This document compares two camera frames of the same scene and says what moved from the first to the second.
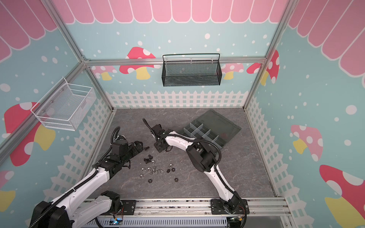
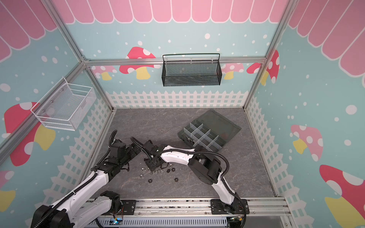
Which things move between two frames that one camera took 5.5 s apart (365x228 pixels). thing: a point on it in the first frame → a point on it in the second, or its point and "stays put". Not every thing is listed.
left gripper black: [135, 151] stays put
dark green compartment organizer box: [212, 126] stays put
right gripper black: [157, 130] → [154, 164]
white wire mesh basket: [66, 107] stays put
